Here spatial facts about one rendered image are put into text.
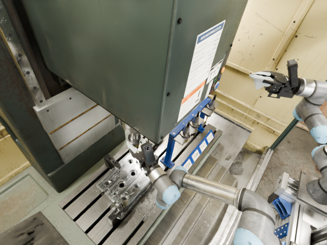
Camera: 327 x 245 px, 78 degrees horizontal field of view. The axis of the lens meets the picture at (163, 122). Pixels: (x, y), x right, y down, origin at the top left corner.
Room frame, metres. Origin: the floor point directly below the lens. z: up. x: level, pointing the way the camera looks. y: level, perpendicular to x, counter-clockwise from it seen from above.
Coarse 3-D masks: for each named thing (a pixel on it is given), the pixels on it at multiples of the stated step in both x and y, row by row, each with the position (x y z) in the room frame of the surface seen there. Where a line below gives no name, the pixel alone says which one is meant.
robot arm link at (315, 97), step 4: (316, 80) 0.75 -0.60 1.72; (316, 84) 0.73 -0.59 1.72; (320, 84) 0.73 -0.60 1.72; (324, 84) 0.73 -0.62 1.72; (316, 88) 0.71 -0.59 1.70; (320, 88) 0.72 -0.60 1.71; (324, 88) 0.72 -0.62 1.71; (316, 92) 0.71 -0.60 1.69; (320, 92) 0.71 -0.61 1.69; (324, 92) 0.71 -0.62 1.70; (312, 96) 0.71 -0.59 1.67; (316, 96) 0.71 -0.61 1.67; (320, 96) 0.71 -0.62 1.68; (324, 96) 0.71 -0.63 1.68; (312, 100) 0.72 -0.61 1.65; (316, 100) 0.71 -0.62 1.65; (320, 100) 0.71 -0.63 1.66; (324, 100) 0.71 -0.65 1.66; (320, 104) 0.71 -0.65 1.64
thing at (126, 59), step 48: (48, 0) 0.63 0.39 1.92; (96, 0) 0.51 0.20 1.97; (144, 0) 0.44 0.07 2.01; (192, 0) 0.45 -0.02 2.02; (240, 0) 0.71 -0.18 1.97; (48, 48) 0.68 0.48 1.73; (96, 48) 0.53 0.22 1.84; (144, 48) 0.43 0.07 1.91; (192, 48) 0.49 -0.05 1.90; (96, 96) 0.55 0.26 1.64; (144, 96) 0.43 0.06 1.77
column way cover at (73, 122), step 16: (64, 96) 0.76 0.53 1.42; (80, 96) 0.83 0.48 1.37; (48, 112) 0.67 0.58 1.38; (64, 112) 0.73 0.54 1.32; (80, 112) 0.81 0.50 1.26; (96, 112) 0.90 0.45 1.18; (48, 128) 0.64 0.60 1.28; (64, 128) 0.71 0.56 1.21; (80, 128) 0.79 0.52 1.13; (96, 128) 0.89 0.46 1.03; (112, 128) 1.01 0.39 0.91; (64, 144) 0.68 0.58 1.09; (80, 144) 0.77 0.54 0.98; (64, 160) 0.65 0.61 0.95
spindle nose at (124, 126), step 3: (120, 120) 0.56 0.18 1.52; (120, 123) 0.56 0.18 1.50; (123, 123) 0.55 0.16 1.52; (123, 126) 0.55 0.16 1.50; (126, 126) 0.54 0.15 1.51; (129, 126) 0.53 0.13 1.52; (126, 129) 0.54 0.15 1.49; (129, 129) 0.53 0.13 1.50; (132, 129) 0.53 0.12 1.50; (129, 132) 0.54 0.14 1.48; (132, 132) 0.53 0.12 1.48; (135, 132) 0.54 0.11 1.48
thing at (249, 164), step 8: (248, 152) 1.17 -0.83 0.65; (240, 160) 1.07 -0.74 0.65; (248, 160) 1.07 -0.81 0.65; (256, 160) 1.07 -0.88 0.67; (248, 168) 0.99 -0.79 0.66; (240, 176) 0.90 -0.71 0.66; (248, 176) 0.90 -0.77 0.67; (240, 184) 0.82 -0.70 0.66; (224, 208) 0.61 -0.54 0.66; (232, 208) 0.61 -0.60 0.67; (224, 216) 0.55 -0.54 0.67; (216, 224) 0.49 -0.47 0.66; (224, 224) 0.49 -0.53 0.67; (216, 232) 0.43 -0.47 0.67; (208, 240) 0.38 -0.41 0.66; (216, 240) 0.38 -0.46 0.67
